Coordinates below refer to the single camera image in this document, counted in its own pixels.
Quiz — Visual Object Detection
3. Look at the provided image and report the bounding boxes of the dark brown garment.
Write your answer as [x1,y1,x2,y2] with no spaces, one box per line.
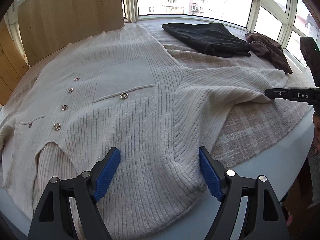
[245,33,293,74]

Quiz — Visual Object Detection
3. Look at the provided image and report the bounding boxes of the black pants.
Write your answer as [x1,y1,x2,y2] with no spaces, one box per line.
[162,23,251,58]

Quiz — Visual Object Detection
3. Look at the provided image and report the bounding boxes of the cream knit garment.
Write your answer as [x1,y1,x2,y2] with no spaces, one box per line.
[1,25,287,239]

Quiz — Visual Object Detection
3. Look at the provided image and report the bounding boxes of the person's right hand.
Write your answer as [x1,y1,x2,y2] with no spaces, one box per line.
[313,113,320,154]

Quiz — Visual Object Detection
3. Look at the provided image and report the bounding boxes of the pink plaid table cloth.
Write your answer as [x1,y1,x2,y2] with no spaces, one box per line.
[1,20,313,167]

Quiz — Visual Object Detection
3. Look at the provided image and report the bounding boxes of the knotty pine plank board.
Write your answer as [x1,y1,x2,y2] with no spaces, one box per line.
[0,18,29,106]

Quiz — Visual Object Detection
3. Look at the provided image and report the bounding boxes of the large light wooden board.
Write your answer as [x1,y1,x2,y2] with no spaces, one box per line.
[18,0,124,66]

